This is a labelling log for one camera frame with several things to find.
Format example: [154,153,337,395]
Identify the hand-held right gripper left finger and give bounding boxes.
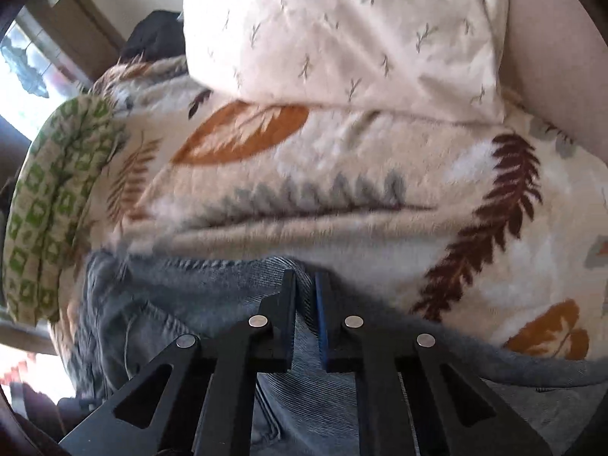
[59,268,298,456]

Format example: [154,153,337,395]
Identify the green patterned quilt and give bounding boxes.
[2,95,129,324]

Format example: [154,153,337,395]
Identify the white leaf-print pillow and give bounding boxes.
[182,0,511,122]

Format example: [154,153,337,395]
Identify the pink padded headboard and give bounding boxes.
[499,0,608,153]

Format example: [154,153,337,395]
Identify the black cloth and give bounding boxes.
[119,9,186,63]

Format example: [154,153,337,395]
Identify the blue denim pants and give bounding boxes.
[66,252,606,456]

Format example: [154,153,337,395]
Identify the leaf print fleece blanket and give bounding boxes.
[57,54,608,362]

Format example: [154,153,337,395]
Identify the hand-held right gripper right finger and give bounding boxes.
[313,271,553,456]

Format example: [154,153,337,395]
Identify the window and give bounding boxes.
[0,21,85,127]

